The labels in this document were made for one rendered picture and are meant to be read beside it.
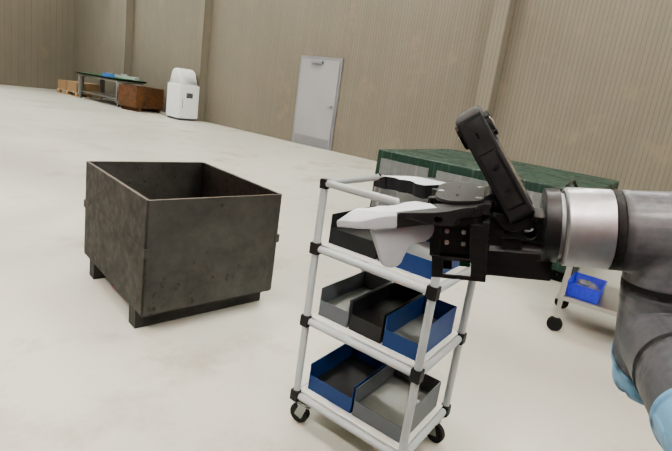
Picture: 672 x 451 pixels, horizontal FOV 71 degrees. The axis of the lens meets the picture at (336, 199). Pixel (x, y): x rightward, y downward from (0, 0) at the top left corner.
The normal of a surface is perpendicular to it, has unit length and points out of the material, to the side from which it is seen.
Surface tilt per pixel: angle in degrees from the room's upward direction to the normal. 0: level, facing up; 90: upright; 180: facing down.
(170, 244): 90
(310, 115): 90
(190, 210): 90
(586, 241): 100
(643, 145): 90
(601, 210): 52
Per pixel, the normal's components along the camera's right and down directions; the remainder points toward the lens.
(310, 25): -0.62, 0.08
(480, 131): -0.32, 0.25
